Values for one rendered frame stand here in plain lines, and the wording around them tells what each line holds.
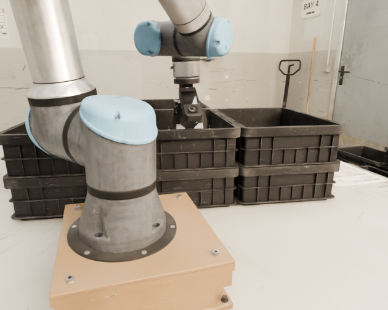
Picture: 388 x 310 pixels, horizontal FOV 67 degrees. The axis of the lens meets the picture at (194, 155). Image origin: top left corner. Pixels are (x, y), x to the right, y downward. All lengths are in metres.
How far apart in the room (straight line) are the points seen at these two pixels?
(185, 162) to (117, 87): 3.54
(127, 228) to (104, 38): 3.87
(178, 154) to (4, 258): 0.44
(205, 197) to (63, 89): 0.47
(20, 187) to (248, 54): 4.30
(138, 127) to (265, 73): 4.59
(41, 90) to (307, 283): 0.57
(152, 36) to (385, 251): 0.68
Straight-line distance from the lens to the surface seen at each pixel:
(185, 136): 0.74
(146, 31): 0.69
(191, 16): 0.59
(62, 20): 0.55
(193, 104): 0.75
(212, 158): 0.78
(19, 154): 0.82
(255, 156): 0.81
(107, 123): 0.43
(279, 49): 5.12
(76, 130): 0.49
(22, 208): 0.87
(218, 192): 0.82
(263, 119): 1.20
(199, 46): 0.63
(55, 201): 0.84
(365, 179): 1.20
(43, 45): 0.54
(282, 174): 0.86
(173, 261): 0.48
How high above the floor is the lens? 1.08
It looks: 16 degrees down
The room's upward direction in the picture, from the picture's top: straight up
